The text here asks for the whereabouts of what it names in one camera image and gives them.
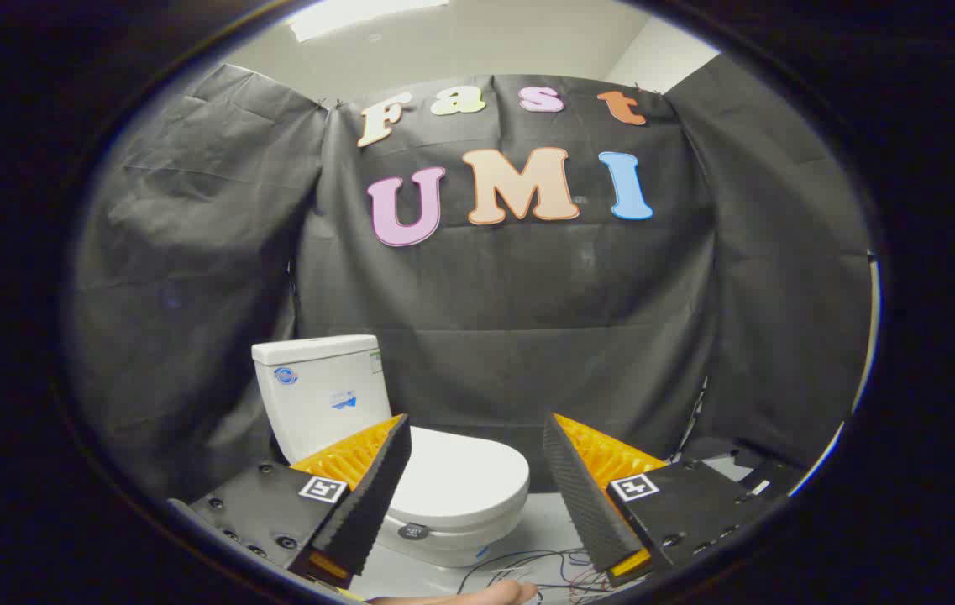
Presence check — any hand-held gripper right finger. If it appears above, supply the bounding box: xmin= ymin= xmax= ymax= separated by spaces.
xmin=543 ymin=412 xmax=789 ymax=587

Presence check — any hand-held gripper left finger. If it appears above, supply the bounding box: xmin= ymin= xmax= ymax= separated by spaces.
xmin=168 ymin=413 xmax=412 ymax=589

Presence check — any white toilet lid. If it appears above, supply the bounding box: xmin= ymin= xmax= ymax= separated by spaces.
xmin=389 ymin=424 xmax=531 ymax=532

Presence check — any white toilet seat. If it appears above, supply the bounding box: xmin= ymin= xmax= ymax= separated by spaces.
xmin=378 ymin=496 xmax=524 ymax=552

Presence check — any white toilet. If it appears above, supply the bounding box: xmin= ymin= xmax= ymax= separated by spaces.
xmin=252 ymin=334 xmax=531 ymax=569

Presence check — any black rectangular box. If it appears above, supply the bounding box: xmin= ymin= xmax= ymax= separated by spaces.
xmin=733 ymin=456 xmax=807 ymax=498

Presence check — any black backdrop cloth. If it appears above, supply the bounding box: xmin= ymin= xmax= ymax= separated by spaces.
xmin=66 ymin=63 xmax=873 ymax=505

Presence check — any ceiling light panel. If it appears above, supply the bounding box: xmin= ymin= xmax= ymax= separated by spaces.
xmin=287 ymin=0 xmax=449 ymax=43

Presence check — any tangle of thin cables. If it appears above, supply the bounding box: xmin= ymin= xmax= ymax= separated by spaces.
xmin=456 ymin=546 xmax=617 ymax=602

